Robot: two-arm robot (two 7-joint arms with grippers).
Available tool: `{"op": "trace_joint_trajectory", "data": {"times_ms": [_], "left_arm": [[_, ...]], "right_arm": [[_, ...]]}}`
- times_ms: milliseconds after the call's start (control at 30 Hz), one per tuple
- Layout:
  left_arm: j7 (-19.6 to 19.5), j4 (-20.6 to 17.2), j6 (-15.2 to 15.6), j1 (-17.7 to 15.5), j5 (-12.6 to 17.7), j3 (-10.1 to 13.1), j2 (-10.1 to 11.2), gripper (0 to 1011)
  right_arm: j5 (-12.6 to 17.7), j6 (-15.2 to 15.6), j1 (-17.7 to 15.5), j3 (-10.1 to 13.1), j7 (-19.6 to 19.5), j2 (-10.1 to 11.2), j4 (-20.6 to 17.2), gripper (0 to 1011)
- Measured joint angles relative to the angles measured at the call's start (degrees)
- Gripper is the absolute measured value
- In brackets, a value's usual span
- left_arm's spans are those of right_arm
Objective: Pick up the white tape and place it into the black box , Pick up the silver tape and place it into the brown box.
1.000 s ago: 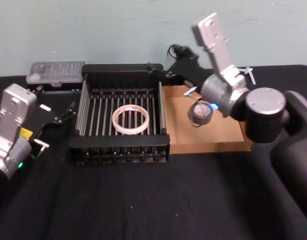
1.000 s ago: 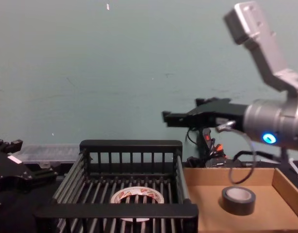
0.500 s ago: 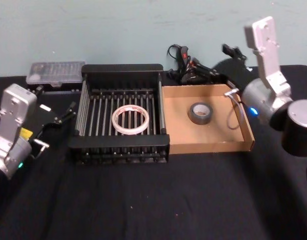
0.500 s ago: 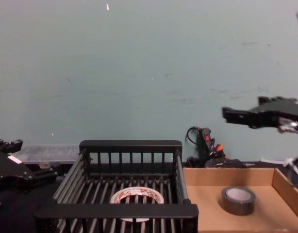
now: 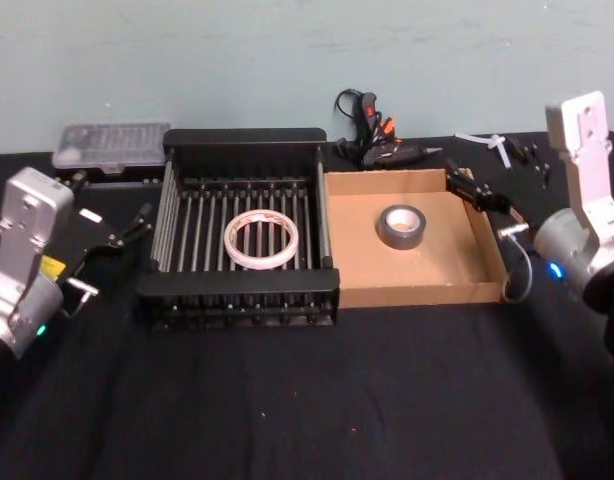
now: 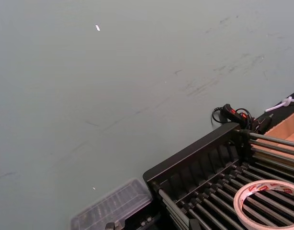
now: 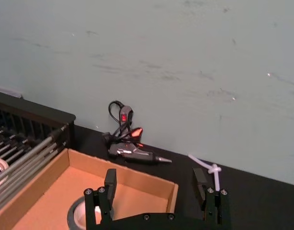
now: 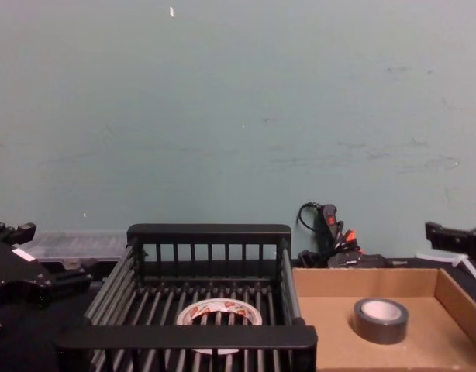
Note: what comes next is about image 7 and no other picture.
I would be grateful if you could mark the shallow brown cardboard tray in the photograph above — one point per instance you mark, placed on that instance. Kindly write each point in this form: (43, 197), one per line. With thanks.
(53, 189)

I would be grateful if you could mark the black rack with steel bars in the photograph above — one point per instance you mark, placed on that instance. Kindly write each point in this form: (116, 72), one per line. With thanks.
(29, 112)

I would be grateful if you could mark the white three-armed plastic piece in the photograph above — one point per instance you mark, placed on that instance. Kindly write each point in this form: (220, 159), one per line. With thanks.
(215, 169)

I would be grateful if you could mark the black table cloth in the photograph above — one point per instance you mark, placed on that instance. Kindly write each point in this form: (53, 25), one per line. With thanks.
(257, 206)

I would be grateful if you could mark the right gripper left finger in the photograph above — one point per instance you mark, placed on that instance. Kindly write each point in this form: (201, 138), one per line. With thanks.
(110, 187)

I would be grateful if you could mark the clear plastic case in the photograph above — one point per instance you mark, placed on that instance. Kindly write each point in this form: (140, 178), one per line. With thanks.
(10, 92)

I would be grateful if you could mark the roll of silver tape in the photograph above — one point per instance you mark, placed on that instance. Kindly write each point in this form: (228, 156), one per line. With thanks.
(74, 215)

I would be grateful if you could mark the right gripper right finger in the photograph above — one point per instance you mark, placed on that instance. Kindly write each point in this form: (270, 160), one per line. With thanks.
(200, 189)

